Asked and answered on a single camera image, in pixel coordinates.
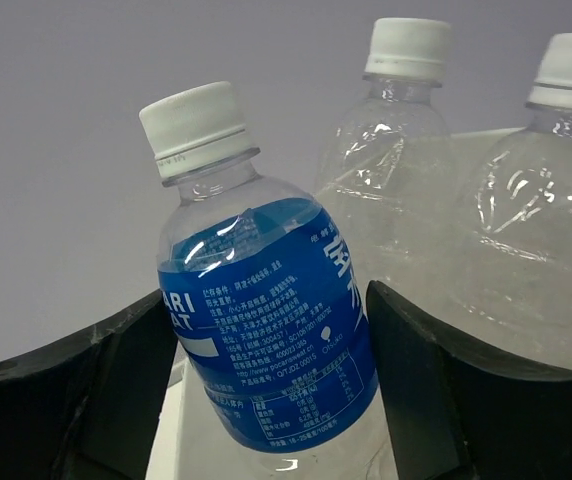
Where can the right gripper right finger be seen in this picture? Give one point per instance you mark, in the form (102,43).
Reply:
(460,408)

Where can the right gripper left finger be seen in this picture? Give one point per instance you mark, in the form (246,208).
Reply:
(87,406)

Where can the clear bottle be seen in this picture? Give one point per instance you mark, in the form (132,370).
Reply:
(389,171)
(510,238)

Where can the blue label plastic bottle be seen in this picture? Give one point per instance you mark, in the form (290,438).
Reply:
(261,300)

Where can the white octagonal plastic bin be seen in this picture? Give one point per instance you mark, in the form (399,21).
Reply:
(176,420)

